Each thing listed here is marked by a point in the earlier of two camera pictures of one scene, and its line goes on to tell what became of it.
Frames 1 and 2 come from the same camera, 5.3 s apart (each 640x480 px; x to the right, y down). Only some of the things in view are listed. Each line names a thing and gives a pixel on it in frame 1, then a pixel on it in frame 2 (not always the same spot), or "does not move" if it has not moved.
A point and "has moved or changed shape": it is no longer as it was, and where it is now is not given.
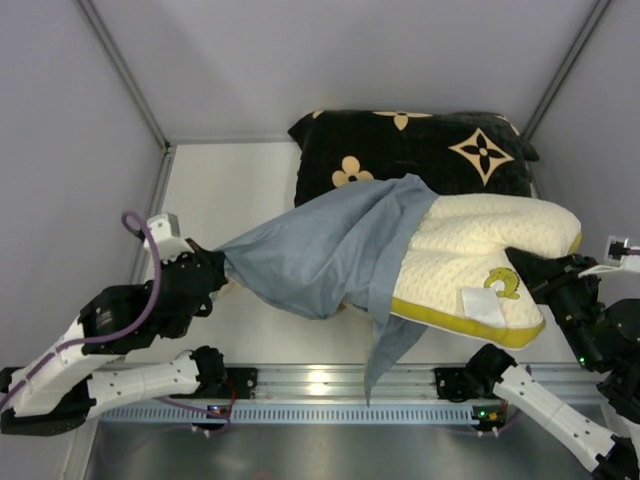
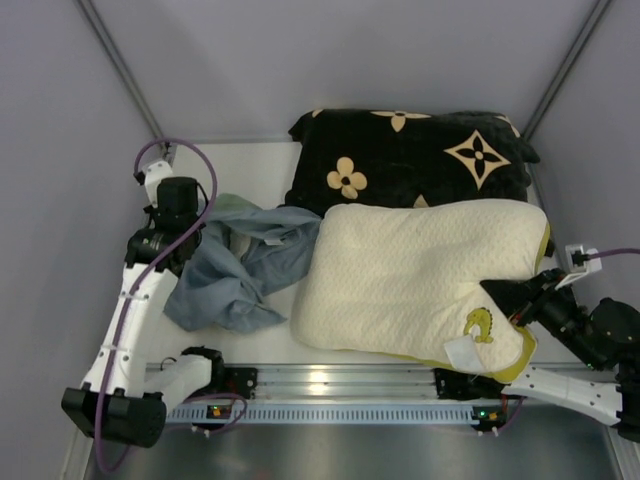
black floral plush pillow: [451, 153] does not move
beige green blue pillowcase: [346, 253] -> [241, 254]
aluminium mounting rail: [343, 384] does not move
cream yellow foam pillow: [458, 276] has moved or changed shape
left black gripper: [208, 273] -> [167, 220]
